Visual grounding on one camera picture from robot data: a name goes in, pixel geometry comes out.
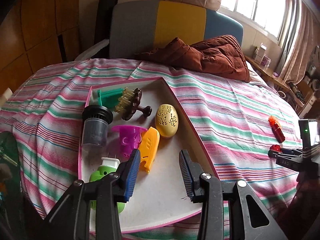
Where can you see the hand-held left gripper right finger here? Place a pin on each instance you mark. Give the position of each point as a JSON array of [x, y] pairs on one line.
[[186, 172]]

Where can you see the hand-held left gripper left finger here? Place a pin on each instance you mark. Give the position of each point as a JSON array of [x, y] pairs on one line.
[[132, 177]]

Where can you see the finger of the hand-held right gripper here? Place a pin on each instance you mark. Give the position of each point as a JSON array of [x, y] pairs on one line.
[[287, 151], [287, 162]]

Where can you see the small red plastic piece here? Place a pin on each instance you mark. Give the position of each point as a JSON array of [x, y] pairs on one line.
[[274, 147]]

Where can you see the white tray box pink rim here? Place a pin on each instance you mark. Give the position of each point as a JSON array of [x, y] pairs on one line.
[[162, 192]]

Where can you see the green plug-in device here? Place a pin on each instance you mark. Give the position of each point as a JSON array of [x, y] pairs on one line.
[[100, 175]]

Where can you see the orange plastic case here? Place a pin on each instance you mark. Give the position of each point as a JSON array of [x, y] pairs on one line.
[[148, 147]]

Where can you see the magenta plastic holder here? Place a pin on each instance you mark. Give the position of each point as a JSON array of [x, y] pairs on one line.
[[127, 137]]

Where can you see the yellow egg-shaped case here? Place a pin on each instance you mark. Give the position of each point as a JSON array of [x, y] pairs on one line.
[[167, 121]]

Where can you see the grey cup with black lid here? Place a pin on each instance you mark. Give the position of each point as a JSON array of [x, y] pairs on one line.
[[95, 130]]

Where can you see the brown massage brush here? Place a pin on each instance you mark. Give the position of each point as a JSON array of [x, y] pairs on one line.
[[136, 100]]

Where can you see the teal plastic box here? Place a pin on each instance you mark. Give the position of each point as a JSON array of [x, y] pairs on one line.
[[107, 97]]

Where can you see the orange red plastic toy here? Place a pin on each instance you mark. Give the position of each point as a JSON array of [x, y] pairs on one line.
[[276, 128]]

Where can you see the cluttered wooden side table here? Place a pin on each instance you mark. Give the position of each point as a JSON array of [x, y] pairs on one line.
[[306, 97]]

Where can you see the striped bed sheet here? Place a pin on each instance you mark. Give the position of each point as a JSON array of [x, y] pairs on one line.
[[225, 110]]

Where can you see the wooden bedside shelf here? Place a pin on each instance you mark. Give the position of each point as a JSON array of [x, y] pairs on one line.
[[265, 71]]

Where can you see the small purple box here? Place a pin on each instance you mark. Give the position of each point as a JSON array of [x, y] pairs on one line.
[[265, 61]]

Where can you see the beige side curtain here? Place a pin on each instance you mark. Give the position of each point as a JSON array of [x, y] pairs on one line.
[[295, 42]]

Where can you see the small white box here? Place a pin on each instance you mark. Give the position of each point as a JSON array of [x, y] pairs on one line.
[[261, 53]]

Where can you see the brown quilted jacket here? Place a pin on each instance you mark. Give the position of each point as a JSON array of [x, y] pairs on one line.
[[220, 57]]

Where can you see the green glass table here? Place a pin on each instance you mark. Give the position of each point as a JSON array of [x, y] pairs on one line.
[[12, 142]]

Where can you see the white foam board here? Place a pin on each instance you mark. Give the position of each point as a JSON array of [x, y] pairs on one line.
[[92, 50]]

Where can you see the grey yellow blue headboard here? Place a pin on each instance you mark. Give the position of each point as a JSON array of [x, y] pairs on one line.
[[135, 30]]

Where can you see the bright window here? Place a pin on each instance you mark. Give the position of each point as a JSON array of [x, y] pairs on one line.
[[250, 5]]

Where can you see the stack of paper cups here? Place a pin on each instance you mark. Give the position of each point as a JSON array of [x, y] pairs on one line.
[[6, 95]]

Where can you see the black rolled mat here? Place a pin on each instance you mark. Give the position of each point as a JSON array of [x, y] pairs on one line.
[[105, 17]]

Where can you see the wooden wardrobe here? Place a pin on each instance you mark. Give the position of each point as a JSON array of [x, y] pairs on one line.
[[37, 30]]

